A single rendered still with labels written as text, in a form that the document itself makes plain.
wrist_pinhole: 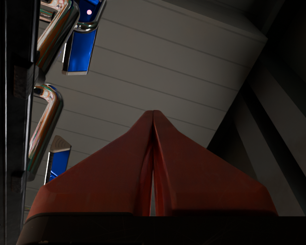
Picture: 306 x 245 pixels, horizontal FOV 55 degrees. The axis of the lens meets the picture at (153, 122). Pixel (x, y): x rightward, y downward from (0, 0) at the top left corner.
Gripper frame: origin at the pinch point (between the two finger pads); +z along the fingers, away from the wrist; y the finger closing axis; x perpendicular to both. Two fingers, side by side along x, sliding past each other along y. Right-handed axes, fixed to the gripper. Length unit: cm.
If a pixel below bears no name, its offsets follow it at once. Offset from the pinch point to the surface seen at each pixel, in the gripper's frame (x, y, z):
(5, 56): 1.3, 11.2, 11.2
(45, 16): 11, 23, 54
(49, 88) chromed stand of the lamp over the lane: 14.7, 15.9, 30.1
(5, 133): 9.4, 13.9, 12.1
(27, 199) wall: 216, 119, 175
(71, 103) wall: 117, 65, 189
